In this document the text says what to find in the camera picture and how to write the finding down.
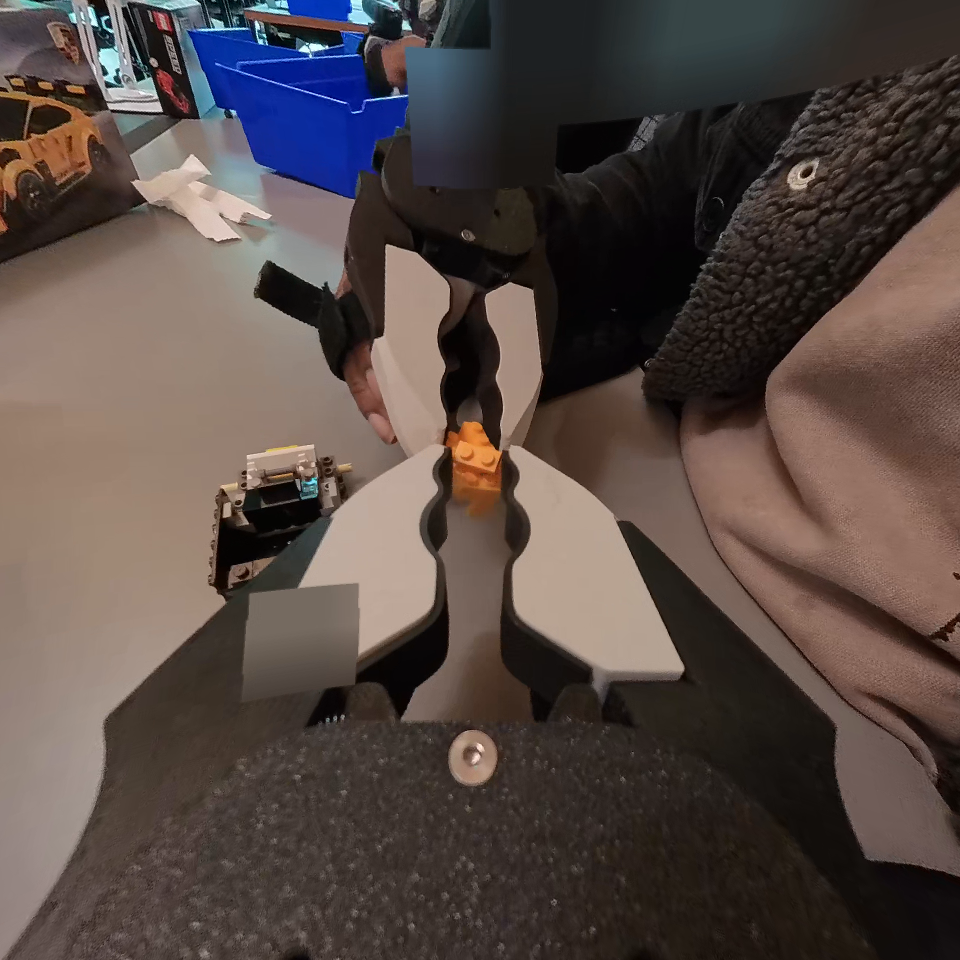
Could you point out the orange toy brick assembly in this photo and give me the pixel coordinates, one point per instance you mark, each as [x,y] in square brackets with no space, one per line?
[476,469]

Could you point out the partly built brick car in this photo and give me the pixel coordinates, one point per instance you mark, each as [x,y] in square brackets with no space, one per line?
[270,502]

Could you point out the grey desk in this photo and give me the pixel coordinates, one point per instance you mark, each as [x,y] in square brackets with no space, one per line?
[150,360]

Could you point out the person's right hand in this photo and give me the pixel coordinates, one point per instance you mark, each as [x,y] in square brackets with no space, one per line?
[367,390]

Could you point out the person's black fleece jacket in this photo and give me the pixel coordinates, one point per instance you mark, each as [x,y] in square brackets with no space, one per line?
[787,262]

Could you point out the person's beige hoodie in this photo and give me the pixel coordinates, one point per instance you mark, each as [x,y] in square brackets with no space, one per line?
[840,487]

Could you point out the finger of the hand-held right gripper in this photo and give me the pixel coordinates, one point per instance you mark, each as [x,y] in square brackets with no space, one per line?
[409,345]
[521,352]

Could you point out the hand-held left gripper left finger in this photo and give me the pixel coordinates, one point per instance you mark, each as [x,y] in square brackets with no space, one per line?
[382,540]

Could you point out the crumpled white paper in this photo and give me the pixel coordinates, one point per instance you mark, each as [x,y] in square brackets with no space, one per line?
[195,195]

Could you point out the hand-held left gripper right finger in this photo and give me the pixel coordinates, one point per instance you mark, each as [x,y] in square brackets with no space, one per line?
[592,585]

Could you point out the black toy set box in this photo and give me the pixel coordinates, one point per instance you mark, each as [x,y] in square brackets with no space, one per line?
[169,52]

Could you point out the yellow car toy set box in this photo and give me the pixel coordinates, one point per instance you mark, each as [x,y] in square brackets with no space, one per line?
[52,150]

